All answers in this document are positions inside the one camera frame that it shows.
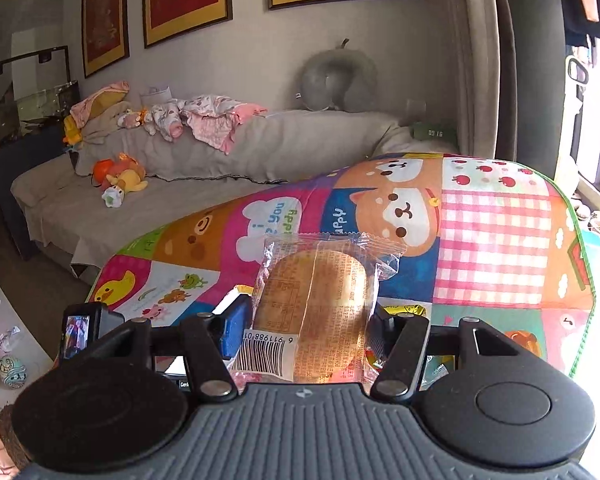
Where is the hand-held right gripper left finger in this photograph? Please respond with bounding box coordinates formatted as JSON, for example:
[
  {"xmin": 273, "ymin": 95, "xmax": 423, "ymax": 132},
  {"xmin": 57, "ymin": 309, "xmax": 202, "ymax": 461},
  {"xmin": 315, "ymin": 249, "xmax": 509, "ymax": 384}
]
[{"xmin": 91, "ymin": 293, "xmax": 254, "ymax": 404}]

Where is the green digital clock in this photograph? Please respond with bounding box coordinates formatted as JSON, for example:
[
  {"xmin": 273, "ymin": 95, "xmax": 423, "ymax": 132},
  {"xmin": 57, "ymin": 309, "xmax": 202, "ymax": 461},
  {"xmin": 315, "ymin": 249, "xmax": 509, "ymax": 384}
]
[{"xmin": 412, "ymin": 120, "xmax": 459, "ymax": 140}]

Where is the white low table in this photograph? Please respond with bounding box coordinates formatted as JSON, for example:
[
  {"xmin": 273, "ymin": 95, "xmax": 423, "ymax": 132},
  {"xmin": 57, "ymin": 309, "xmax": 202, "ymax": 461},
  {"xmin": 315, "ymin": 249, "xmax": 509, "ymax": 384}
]
[{"xmin": 0, "ymin": 265, "xmax": 54, "ymax": 407}]

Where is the colourful printed play mat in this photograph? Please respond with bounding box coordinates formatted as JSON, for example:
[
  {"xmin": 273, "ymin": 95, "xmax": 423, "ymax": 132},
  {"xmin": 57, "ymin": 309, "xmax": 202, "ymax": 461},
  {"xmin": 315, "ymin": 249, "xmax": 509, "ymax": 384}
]
[{"xmin": 86, "ymin": 152, "xmax": 599, "ymax": 382}]

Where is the pink and beige cloth pile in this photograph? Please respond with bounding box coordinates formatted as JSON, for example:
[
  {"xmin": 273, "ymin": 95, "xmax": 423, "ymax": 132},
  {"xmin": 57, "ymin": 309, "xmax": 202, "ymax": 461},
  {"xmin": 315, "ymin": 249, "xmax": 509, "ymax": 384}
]
[{"xmin": 62, "ymin": 81, "xmax": 132, "ymax": 147}]

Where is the orange plush toy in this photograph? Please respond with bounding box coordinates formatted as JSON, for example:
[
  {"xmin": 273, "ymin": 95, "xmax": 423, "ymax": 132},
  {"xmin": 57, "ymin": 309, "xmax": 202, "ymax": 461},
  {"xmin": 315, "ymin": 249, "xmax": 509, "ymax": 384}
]
[{"xmin": 91, "ymin": 152, "xmax": 147, "ymax": 182}]

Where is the grey neck pillow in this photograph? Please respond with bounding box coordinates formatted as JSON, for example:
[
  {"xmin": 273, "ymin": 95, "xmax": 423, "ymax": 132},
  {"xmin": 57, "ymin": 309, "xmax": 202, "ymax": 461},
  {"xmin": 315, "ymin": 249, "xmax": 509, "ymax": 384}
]
[{"xmin": 300, "ymin": 38, "xmax": 379, "ymax": 113}]

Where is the grey curtain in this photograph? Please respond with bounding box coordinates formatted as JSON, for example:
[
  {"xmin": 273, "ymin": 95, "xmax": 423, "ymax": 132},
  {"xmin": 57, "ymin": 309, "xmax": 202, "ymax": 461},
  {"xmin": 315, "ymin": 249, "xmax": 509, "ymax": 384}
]
[{"xmin": 457, "ymin": 0, "xmax": 567, "ymax": 162}]

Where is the yellow plush toy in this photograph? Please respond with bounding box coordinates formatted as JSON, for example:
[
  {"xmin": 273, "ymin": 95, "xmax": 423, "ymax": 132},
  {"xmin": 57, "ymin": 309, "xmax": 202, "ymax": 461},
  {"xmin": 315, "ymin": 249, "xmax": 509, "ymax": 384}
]
[{"xmin": 105, "ymin": 169, "xmax": 149, "ymax": 194}]

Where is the grey sofa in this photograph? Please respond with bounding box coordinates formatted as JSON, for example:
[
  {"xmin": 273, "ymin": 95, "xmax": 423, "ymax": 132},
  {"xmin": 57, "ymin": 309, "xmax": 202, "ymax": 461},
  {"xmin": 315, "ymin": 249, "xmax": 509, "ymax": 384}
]
[{"xmin": 0, "ymin": 109, "xmax": 462, "ymax": 287}]

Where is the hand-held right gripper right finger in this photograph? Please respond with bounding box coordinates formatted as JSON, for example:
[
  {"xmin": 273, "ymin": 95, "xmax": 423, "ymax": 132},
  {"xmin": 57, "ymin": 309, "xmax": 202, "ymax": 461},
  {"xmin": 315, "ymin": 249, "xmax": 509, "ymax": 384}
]
[{"xmin": 364, "ymin": 306, "xmax": 523, "ymax": 403}]

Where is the painted egg toy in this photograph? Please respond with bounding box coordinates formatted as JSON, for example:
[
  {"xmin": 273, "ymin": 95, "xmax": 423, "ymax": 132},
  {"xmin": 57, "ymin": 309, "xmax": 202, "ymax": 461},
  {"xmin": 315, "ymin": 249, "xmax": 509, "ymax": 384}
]
[{"xmin": 0, "ymin": 355, "xmax": 29, "ymax": 389}]

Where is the narrow red framed picture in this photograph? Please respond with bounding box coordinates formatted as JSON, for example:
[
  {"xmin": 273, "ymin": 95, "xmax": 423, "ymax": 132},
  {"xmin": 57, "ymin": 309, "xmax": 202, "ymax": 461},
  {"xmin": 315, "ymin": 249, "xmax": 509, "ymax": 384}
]
[{"xmin": 82, "ymin": 0, "xmax": 130, "ymax": 79}]

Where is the blue bowl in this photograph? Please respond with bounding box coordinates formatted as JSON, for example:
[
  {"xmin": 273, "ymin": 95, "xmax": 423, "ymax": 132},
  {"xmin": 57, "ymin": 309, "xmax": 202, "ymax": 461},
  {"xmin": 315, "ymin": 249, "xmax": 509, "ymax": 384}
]
[{"xmin": 577, "ymin": 230, "xmax": 600, "ymax": 262}]

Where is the pile of pink baby clothes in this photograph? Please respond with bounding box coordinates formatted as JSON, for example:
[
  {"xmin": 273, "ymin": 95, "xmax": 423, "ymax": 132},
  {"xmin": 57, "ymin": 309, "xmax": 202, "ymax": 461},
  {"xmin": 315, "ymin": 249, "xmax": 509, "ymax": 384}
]
[{"xmin": 118, "ymin": 93, "xmax": 269, "ymax": 155}]

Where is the round pastry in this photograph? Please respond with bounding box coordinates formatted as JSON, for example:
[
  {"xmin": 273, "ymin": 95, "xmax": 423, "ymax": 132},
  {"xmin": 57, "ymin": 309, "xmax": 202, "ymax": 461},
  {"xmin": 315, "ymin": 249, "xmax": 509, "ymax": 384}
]
[{"xmin": 228, "ymin": 232, "xmax": 406, "ymax": 386}]

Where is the glass tank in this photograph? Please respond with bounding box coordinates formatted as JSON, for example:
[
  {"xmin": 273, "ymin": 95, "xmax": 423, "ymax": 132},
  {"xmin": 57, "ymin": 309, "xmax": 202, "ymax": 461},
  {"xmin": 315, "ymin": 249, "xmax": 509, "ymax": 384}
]
[{"xmin": 0, "ymin": 45, "xmax": 81, "ymax": 155}]

